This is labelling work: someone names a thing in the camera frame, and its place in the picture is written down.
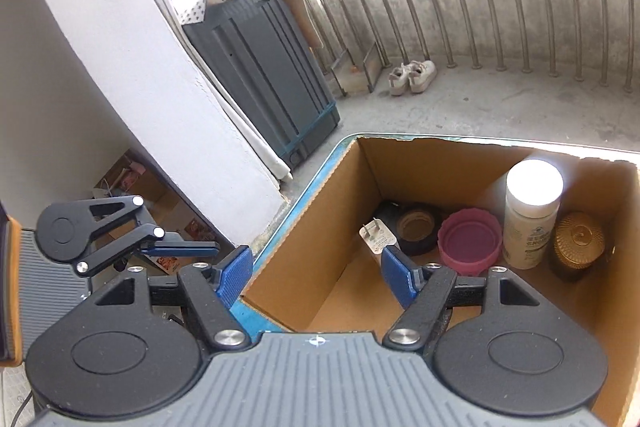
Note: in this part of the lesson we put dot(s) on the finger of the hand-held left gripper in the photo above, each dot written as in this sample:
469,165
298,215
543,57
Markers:
185,250

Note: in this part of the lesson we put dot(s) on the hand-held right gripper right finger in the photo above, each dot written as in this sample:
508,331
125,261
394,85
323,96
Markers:
396,277

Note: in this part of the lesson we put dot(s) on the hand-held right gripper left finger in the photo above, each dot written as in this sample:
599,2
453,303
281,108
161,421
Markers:
235,277

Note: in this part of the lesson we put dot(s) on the white plug adapter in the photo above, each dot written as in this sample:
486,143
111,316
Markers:
382,237

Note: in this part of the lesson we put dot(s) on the pink plastic lid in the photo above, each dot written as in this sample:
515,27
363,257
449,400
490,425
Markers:
470,242

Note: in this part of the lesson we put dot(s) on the brown cardboard box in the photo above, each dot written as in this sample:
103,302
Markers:
150,192
325,227

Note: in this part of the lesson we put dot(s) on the white plastic bottle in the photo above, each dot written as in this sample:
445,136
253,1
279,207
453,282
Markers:
530,232

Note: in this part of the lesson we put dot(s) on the amber ribbed glass jar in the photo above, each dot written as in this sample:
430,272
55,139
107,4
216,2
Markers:
577,252

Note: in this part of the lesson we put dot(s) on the red printed box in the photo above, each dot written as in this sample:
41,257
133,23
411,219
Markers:
200,229

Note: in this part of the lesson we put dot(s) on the black tape roll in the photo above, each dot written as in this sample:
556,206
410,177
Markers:
425,248

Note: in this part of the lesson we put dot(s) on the starfish printed blue mat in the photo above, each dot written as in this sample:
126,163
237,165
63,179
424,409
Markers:
252,318

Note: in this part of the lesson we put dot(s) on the grey plastic cabinet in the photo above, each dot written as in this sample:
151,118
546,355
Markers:
260,72

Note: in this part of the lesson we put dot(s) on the beige sneaker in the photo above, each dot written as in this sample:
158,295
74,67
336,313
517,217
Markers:
400,79
422,76

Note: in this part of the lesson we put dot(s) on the metal dustpan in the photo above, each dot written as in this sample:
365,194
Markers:
357,79

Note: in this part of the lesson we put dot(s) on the white dotted cloth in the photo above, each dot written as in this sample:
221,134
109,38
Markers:
195,9

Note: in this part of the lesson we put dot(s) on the metal balcony railing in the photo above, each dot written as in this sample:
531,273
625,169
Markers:
525,69

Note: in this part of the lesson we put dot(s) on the leaning cardboard sheet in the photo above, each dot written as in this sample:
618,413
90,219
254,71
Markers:
302,22

